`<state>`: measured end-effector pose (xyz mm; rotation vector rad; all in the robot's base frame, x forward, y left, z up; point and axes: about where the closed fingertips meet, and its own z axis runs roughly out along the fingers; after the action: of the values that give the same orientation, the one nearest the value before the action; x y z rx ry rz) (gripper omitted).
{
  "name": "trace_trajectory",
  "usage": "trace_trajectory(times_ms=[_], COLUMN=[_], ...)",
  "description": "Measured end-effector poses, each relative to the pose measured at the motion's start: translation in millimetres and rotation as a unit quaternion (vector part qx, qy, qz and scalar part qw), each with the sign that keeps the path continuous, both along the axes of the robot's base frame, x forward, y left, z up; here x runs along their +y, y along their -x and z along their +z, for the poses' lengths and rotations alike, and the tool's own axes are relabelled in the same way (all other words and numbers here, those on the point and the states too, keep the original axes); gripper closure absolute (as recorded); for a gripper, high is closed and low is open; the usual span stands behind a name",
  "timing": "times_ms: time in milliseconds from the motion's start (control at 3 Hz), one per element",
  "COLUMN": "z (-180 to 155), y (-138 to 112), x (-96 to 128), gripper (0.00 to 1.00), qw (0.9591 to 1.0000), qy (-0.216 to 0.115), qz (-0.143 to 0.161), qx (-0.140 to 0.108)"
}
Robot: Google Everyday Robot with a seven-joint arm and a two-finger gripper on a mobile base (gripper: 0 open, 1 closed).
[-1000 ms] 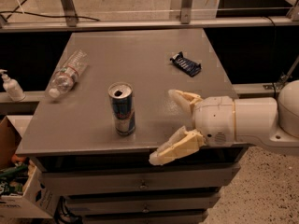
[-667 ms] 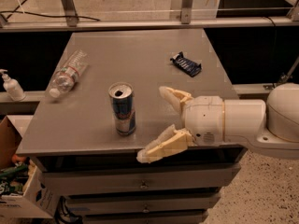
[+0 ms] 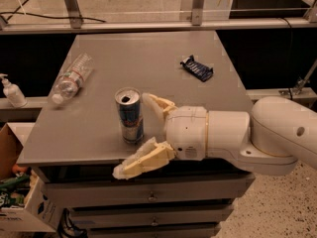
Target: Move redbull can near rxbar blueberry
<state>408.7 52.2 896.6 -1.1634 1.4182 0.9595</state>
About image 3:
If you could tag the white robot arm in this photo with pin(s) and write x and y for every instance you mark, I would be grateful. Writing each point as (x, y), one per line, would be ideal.
(269, 140)

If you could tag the clear plastic water bottle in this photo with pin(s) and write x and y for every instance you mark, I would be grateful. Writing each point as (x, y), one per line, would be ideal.
(72, 79)

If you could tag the blue silver redbull can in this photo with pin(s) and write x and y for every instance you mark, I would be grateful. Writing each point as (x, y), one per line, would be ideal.
(128, 101)

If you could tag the white cardboard box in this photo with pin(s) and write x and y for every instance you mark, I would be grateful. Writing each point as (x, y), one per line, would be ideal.
(24, 206)

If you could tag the white pump dispenser bottle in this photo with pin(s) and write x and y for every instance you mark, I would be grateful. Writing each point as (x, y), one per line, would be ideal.
(12, 91)

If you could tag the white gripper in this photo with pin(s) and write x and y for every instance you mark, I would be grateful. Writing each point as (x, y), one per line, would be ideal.
(186, 132)

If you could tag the dark blue rxbar wrapper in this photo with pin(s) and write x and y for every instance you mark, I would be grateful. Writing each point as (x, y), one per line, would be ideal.
(197, 69)

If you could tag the green items in box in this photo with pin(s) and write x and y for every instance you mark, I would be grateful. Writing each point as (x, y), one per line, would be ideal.
(13, 191)

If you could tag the grey drawer cabinet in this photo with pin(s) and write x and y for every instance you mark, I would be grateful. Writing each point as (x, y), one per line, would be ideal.
(74, 147)

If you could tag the aluminium frame rail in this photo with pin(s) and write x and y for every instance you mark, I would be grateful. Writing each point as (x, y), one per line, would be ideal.
(106, 16)

